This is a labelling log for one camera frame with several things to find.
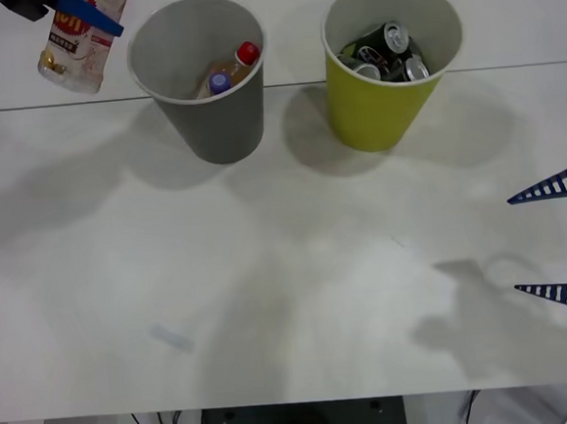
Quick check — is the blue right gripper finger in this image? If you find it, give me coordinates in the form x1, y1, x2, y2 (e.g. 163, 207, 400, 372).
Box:
513, 280, 567, 325
503, 157, 567, 206

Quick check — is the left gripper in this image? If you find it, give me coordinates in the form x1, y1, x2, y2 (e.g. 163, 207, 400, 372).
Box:
0, 0, 125, 47

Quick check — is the purple-capped plastic bottle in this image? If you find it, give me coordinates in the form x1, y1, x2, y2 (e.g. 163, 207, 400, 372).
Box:
207, 70, 234, 97

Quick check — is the red-capped plastic bottle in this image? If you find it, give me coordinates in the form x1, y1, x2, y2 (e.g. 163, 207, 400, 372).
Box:
193, 40, 264, 100

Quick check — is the grey waste bin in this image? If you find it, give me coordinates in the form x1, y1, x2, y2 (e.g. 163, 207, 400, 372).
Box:
121, 0, 276, 172

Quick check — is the black drink can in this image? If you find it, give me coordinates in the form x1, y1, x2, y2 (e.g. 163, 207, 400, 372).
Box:
400, 54, 432, 84
349, 59, 384, 85

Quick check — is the yellow-green waste bin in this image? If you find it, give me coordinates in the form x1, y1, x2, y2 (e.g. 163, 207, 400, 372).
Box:
317, 0, 474, 158

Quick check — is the black can, green print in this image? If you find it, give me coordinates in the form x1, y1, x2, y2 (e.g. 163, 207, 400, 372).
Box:
357, 20, 412, 61

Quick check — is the black can, red print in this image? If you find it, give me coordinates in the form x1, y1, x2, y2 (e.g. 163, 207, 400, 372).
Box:
354, 40, 393, 69

